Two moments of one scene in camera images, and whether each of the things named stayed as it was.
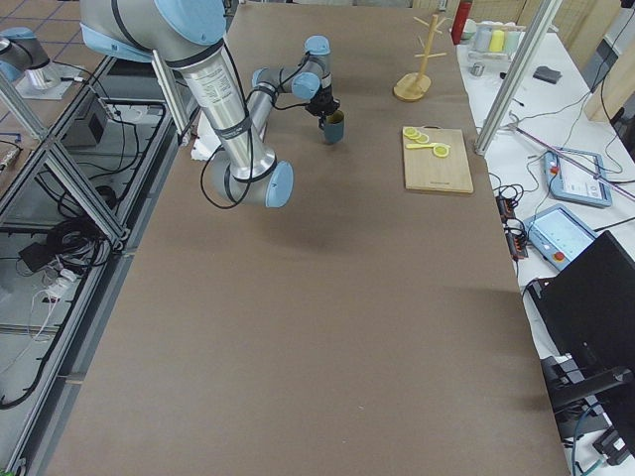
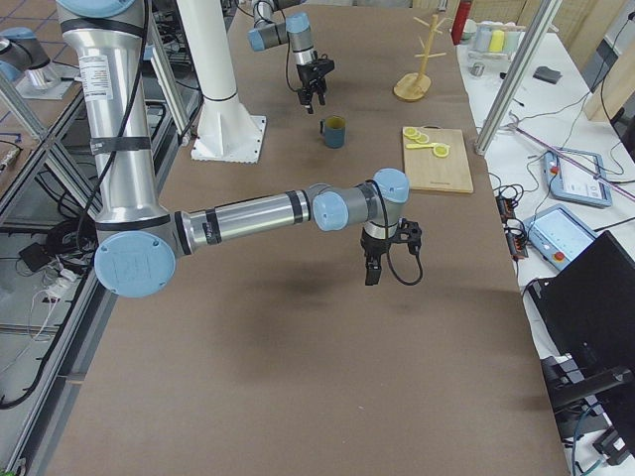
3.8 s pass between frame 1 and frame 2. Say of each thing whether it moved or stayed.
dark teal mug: moved
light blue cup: stayed
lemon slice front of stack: stayed
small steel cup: stayed
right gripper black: moved
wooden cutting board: stayed
